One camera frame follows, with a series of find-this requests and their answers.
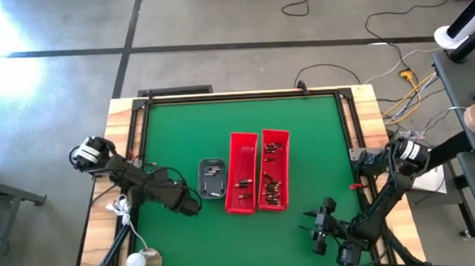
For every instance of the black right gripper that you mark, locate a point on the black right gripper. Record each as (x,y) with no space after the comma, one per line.
(332,227)

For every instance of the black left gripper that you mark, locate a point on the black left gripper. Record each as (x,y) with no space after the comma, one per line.
(188,205)

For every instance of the small silver battery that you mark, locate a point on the small silver battery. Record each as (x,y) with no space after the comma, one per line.
(209,174)
(215,194)

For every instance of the grey plastic tub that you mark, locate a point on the grey plastic tub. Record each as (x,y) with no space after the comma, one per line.
(212,183)

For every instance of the small cylindrical battery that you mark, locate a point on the small cylindrical battery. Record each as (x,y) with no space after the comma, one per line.
(274,202)
(214,167)
(273,182)
(269,160)
(272,187)
(266,175)
(212,171)

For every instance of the long red plastic bin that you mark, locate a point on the long red plastic bin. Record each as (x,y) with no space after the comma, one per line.
(241,165)
(280,167)

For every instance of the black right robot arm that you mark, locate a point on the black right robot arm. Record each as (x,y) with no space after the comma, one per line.
(387,198)

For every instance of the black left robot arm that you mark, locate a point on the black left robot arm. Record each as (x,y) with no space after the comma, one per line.
(138,183)

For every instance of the green table mat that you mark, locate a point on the green table mat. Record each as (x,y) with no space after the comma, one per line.
(210,240)

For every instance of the small red clip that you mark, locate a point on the small red clip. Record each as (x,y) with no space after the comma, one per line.
(356,186)

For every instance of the round metal base disc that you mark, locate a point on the round metal base disc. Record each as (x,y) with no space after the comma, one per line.
(152,261)

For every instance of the white round lamp ball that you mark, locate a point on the white round lamp ball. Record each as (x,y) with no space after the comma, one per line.
(134,264)

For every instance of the white box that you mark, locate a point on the white box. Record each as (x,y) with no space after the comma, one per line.
(433,179)

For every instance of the black diagonal beam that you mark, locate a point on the black diagonal beam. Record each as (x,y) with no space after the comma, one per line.
(450,148)

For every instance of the dark metal stand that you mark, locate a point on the dark metal stand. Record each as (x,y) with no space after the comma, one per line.
(4,198)

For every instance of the grey side table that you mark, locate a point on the grey side table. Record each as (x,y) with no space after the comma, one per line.
(450,73)

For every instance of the white black cylinder stand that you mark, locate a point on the white black cylinder stand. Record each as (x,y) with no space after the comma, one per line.
(452,36)

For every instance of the black camera mount strut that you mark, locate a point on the black camera mount strut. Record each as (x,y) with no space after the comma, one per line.
(113,249)
(398,248)

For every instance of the black table frame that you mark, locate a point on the black table frame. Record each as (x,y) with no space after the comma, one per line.
(239,96)

